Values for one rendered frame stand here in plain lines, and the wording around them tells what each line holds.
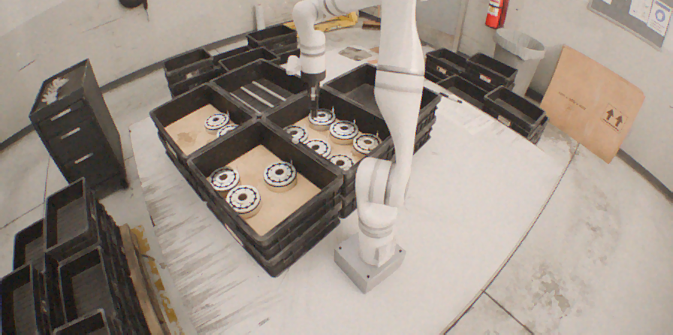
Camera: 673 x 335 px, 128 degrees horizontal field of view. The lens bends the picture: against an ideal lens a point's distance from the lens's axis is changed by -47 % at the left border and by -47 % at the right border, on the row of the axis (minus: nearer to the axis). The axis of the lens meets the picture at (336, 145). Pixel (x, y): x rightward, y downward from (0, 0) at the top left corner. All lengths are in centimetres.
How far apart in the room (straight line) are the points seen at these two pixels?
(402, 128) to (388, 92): 7
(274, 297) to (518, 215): 91
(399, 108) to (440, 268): 59
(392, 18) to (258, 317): 80
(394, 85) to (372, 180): 19
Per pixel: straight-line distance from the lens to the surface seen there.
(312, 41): 82
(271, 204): 92
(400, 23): 56
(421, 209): 110
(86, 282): 169
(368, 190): 60
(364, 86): 144
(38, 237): 216
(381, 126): 107
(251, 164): 105
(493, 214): 119
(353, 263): 85
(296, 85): 133
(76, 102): 212
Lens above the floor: 155
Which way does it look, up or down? 41 degrees down
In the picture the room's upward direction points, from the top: 1 degrees clockwise
